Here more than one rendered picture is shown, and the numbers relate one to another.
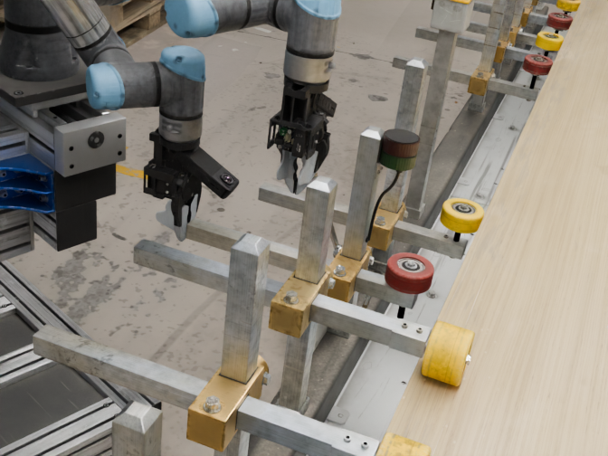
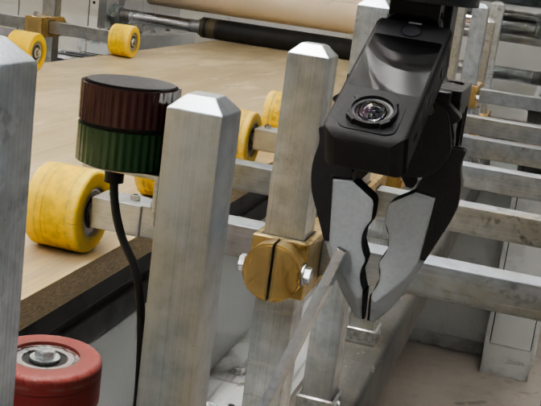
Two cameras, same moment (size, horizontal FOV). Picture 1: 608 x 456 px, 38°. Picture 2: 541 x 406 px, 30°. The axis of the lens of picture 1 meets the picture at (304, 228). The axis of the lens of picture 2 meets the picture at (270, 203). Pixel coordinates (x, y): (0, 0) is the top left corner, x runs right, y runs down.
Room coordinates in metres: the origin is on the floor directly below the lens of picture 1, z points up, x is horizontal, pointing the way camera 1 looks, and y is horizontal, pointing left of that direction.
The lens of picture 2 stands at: (1.93, -0.07, 1.20)
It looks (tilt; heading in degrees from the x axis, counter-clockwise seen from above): 14 degrees down; 177
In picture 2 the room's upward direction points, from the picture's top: 7 degrees clockwise
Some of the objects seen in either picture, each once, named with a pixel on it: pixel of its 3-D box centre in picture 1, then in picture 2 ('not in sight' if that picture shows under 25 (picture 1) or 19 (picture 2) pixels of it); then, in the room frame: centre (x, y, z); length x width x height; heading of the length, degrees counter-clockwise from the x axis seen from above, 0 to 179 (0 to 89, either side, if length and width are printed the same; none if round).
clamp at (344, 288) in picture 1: (348, 270); not in sight; (1.32, -0.09, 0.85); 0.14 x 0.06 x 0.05; 162
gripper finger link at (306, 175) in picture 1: (303, 175); (357, 238); (1.30, 0.01, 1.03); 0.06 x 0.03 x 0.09; 162
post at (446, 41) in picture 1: (430, 125); not in sight; (1.83, -0.25, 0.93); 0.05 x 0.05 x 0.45; 72
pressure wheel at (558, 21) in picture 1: (556, 31); not in sight; (2.92, -0.75, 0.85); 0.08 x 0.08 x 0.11
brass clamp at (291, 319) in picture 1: (302, 296); (291, 253); (1.08, -0.01, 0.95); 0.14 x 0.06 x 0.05; 162
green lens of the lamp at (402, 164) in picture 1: (398, 156); (126, 142); (1.32, -0.14, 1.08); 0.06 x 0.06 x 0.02
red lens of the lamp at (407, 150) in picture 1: (400, 142); (130, 101); (1.32, -0.14, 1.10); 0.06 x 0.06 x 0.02
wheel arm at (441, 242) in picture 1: (359, 220); not in sight; (1.55, -0.11, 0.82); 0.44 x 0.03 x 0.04; 72
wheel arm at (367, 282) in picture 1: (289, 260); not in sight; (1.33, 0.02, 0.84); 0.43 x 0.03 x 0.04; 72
